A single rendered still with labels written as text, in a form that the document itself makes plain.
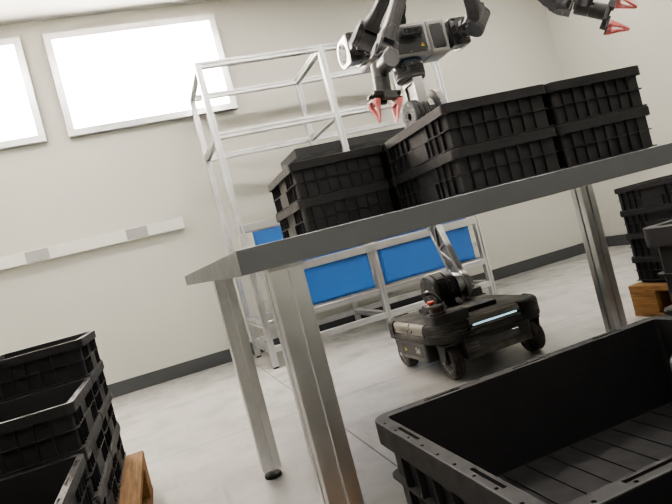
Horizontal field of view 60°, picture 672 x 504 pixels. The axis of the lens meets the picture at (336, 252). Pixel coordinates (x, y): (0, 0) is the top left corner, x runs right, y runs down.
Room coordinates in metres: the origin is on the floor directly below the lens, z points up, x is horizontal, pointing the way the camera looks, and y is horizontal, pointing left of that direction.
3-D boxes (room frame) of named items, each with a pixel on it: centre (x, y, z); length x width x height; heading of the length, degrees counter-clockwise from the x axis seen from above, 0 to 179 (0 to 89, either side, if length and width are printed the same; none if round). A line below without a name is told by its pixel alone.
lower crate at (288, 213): (1.92, -0.02, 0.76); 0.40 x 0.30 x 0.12; 16
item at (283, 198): (1.92, -0.02, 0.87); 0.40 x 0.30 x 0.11; 16
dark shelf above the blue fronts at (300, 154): (4.27, -0.41, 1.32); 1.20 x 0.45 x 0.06; 108
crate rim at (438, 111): (1.62, -0.42, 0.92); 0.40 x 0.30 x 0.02; 16
